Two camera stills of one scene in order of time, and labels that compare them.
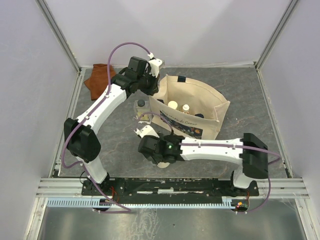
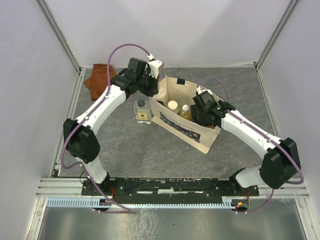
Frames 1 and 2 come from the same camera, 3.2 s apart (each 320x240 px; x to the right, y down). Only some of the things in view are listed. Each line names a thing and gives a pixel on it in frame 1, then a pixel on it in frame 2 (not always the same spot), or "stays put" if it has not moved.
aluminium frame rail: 60,187 stays put
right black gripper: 155,159 -> 195,112
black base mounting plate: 168,188 stays put
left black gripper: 154,88 stays put
